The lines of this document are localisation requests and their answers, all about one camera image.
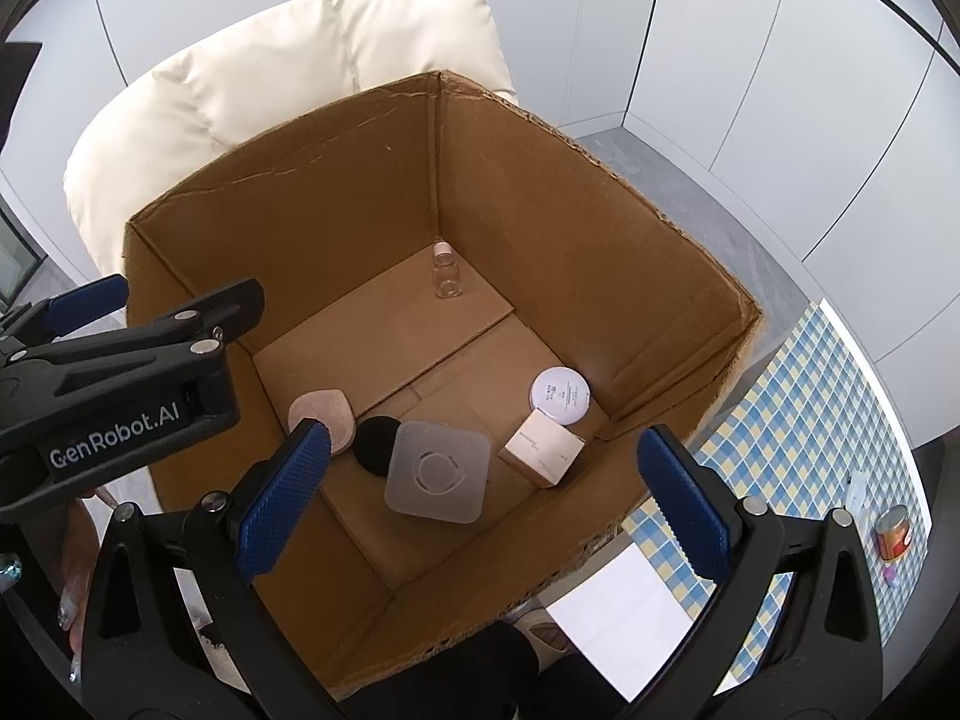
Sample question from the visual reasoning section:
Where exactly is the blue yellow checkered tablecloth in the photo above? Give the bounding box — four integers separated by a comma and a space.
693, 301, 932, 640

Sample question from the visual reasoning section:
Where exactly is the red gold tin can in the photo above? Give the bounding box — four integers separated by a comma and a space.
874, 504, 911, 562

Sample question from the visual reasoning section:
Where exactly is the small beige carton box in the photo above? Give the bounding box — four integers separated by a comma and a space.
498, 410, 586, 488

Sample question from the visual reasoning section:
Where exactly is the person's left hand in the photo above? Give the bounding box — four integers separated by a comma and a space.
57, 488, 117, 688

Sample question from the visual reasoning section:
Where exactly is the clear oval plastic case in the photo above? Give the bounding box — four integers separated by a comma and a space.
844, 470, 869, 517

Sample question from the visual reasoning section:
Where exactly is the frosted square plastic case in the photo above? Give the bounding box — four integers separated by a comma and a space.
384, 421, 491, 525

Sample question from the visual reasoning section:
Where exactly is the white round compact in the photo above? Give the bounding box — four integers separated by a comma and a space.
529, 366, 590, 426

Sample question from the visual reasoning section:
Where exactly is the cream padded chair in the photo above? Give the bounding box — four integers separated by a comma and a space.
64, 0, 517, 275

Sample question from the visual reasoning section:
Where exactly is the cardboard box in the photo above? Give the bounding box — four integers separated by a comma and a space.
124, 71, 763, 697

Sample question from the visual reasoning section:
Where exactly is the black round powder puff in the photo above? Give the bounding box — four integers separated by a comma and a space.
352, 415, 402, 478

